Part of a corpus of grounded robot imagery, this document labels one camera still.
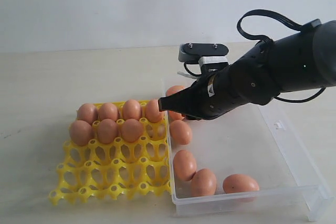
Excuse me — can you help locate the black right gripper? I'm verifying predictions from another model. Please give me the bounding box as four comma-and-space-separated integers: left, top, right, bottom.
158, 69, 278, 120

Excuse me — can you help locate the brown egg placed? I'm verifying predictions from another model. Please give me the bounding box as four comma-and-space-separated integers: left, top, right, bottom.
77, 103, 98, 125
69, 120, 95, 146
98, 102, 119, 121
97, 119, 119, 144
144, 99, 164, 123
122, 99, 142, 120
121, 119, 144, 143

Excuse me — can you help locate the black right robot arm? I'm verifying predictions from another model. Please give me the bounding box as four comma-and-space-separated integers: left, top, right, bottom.
158, 21, 335, 120

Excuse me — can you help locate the brown egg back left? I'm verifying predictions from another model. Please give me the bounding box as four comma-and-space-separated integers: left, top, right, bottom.
165, 85, 185, 97

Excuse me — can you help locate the brown egg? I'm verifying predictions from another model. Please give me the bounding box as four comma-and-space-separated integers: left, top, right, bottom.
191, 168, 217, 197
165, 85, 185, 97
223, 174, 260, 194
173, 150, 197, 182
170, 120, 193, 145

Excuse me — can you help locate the brown egg left column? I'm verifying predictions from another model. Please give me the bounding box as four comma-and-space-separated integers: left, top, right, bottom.
168, 111, 185, 121

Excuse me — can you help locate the brown egg left lower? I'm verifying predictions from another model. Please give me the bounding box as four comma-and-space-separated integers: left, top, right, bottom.
170, 120, 193, 145

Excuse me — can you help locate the brown egg front left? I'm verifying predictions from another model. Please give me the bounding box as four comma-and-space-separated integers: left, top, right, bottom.
173, 150, 197, 182

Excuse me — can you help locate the clear plastic container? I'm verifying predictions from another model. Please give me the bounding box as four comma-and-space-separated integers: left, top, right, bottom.
171, 88, 335, 223

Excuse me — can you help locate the brown egg front bottom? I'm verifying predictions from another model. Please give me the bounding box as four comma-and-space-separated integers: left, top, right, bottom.
191, 168, 217, 197

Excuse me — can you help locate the brown egg front middle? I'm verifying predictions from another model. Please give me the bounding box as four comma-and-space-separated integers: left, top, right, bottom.
223, 174, 260, 194

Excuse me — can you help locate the yellow plastic egg tray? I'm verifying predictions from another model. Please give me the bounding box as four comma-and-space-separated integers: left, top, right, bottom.
49, 101, 171, 204

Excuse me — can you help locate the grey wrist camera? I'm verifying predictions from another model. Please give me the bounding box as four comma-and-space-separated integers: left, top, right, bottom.
178, 42, 229, 65

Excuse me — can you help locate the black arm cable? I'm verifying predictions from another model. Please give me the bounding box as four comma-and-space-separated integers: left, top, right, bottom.
236, 9, 328, 103

